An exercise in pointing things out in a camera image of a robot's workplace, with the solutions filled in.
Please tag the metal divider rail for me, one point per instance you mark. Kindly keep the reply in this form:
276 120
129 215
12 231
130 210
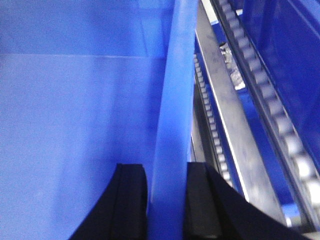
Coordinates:
254 180

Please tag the blue bin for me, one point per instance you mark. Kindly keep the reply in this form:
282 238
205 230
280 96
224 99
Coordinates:
85 85

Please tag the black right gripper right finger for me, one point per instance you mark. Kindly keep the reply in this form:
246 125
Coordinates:
215 211

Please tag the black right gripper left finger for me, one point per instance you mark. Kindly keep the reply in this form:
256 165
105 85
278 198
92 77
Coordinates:
121 211

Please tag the right roller track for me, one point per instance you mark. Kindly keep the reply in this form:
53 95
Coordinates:
298 165

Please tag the right side blue crate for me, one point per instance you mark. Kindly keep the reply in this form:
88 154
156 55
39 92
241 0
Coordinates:
286 34

